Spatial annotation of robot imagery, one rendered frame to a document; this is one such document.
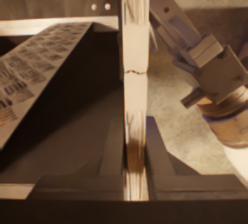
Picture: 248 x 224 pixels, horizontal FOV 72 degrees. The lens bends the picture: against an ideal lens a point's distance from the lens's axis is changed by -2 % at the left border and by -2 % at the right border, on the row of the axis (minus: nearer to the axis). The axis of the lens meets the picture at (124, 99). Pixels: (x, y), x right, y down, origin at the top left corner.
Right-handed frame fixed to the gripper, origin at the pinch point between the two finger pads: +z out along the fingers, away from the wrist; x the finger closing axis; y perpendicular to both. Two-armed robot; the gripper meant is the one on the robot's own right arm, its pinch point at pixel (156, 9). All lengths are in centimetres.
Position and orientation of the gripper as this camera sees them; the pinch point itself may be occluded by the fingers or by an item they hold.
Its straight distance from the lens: 26.8
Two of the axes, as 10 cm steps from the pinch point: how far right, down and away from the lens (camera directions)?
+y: -7.5, 6.1, 2.5
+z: -6.6, -7.3, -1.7
